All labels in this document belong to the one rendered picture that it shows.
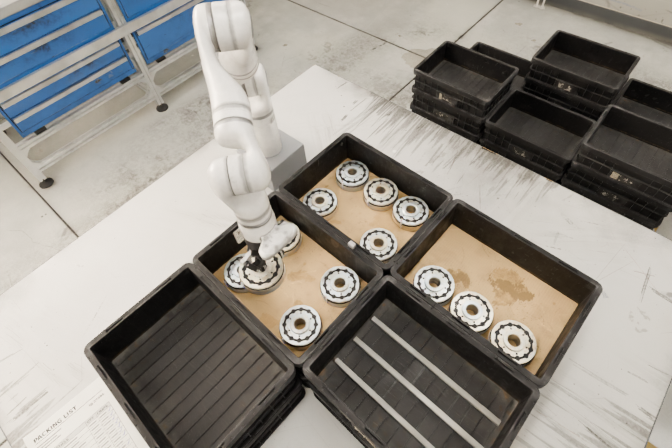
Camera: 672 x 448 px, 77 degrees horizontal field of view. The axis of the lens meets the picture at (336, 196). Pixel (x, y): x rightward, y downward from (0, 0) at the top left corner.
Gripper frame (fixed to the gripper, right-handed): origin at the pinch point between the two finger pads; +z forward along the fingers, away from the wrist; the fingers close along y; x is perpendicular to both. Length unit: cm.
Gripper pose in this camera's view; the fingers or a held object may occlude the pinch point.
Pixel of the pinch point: (271, 259)
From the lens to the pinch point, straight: 100.9
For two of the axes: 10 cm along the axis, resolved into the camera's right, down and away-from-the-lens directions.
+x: 7.4, 5.1, -4.3
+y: -6.7, 6.2, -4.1
